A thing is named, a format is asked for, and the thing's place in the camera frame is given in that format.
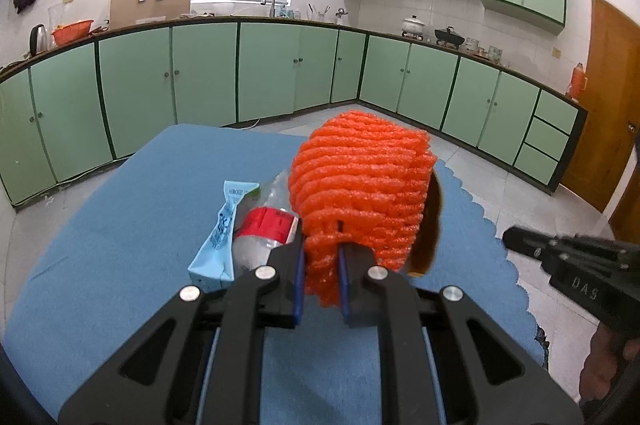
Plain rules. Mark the black wok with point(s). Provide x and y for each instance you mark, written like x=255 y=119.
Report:
x=447 y=37

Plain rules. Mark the glass jars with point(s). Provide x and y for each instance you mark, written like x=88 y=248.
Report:
x=482 y=50

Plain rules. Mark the orange thermos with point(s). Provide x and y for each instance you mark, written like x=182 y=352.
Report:
x=578 y=80

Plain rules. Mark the green lower kitchen cabinets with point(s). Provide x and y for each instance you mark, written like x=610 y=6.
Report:
x=200 y=75

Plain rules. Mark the large orange foam net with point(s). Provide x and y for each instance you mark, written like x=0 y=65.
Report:
x=360 y=180

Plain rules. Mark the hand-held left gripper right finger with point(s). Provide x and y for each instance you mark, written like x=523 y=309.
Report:
x=342 y=285

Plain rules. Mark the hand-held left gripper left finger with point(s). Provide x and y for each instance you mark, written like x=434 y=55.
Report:
x=299 y=285

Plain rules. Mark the small silver kettle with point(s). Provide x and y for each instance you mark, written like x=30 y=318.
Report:
x=341 y=17

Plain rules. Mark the clear bottle with red label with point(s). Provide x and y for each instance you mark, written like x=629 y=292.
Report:
x=265 y=225

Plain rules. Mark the blue tablecloth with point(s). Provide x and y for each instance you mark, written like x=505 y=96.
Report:
x=125 y=230

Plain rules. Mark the steel electric kettle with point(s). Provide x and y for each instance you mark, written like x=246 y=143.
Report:
x=37 y=40

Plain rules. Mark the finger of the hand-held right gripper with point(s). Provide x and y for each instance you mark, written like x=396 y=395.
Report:
x=525 y=245
x=595 y=242

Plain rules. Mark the white cooking pot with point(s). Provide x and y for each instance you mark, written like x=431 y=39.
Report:
x=415 y=27

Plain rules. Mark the wooden door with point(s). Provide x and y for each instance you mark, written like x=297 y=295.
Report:
x=605 y=105

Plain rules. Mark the utensil holder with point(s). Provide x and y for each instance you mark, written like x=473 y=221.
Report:
x=318 y=15

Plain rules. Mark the person's right hand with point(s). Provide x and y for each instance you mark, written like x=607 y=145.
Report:
x=600 y=365

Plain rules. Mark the orange plastic basket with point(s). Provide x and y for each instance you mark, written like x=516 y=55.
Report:
x=72 y=34

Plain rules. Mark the light blue drink carton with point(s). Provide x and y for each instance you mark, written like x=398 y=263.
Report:
x=220 y=245

